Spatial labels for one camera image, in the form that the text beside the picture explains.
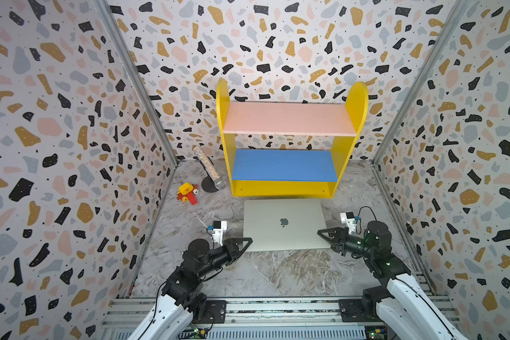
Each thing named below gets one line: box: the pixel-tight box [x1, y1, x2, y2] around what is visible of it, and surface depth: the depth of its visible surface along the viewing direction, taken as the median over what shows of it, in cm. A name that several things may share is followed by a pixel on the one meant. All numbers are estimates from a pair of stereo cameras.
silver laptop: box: [242, 198, 332, 252], surface depth 78 cm
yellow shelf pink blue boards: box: [216, 77, 370, 199], surface depth 103 cm
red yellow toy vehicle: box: [176, 182, 200, 207], surface depth 105 cm
